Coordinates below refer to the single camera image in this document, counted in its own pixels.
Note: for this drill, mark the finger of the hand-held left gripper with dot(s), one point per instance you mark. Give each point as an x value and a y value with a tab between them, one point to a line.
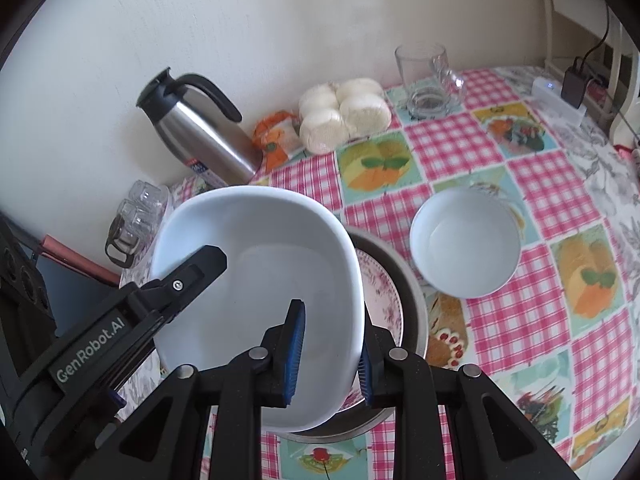
190	275

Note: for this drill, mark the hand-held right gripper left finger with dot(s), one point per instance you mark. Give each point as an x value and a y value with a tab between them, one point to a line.
295	355

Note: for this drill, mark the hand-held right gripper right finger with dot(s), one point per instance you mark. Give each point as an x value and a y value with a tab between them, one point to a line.
365	377

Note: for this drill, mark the plain white bowl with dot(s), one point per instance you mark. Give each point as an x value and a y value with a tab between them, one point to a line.
250	240
465	245

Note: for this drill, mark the large steel plate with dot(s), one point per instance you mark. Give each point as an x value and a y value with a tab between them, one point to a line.
415	305

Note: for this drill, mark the floral rimmed white plate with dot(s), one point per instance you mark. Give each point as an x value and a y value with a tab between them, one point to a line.
382	290

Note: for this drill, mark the small glass cup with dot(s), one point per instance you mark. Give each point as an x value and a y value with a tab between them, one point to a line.
135	220
147	194

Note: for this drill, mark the dark seat with red trim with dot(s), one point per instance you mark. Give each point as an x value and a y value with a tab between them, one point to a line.
75	280

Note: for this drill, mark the steel thermos jug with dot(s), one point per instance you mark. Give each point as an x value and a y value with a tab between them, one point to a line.
200	135

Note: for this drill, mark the orange snack packet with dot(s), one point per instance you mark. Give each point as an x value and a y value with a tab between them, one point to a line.
275	145

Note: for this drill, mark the pack of white buns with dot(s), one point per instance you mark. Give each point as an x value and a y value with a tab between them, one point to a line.
345	110

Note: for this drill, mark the pink checkered printed tablecloth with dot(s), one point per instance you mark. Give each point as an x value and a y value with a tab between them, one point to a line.
550	185

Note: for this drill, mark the clear glass mug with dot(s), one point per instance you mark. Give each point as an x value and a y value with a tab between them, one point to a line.
425	85

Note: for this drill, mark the white power strip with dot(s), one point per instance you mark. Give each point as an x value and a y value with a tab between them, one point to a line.
550	95

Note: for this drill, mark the black charger adapter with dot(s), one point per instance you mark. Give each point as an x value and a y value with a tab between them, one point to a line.
574	82

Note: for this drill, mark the white wooden chair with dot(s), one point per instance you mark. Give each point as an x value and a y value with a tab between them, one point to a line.
555	15

